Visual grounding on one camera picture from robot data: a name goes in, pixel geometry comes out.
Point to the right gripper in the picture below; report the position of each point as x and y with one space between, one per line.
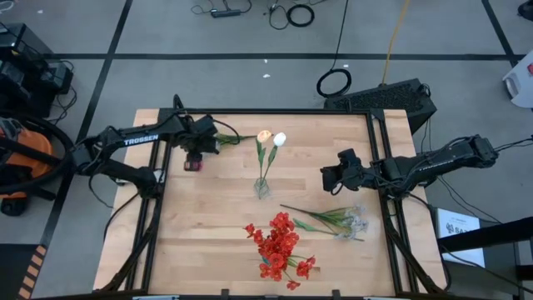
358 175

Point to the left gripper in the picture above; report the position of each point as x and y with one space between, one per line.
200 133

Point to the pale blue blossom sprig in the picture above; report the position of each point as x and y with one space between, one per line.
333 217
229 138

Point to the cream artificial tulip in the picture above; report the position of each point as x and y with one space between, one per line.
264 136

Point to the blue diamond-pattern glass vase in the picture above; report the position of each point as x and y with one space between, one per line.
265 261

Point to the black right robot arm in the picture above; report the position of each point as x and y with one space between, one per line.
437 164

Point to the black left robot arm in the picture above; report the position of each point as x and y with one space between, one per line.
137 139

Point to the clear ribbed glass vase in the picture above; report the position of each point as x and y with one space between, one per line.
262 191

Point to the white artificial tulip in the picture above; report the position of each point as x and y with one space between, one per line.
279 139

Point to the black perforated computer tower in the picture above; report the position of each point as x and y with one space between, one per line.
383 100

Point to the black power strip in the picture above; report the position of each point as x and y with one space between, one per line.
225 13

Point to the white printed box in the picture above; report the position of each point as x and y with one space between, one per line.
458 214

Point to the small black box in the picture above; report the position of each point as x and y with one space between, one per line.
58 77

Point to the black beam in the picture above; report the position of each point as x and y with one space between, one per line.
499 233

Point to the orange shop vacuum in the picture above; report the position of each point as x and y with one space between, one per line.
21 171

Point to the black equipment case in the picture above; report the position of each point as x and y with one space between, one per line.
21 54

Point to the black object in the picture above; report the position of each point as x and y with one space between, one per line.
526 9

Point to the black metal table frame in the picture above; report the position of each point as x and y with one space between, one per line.
270 111

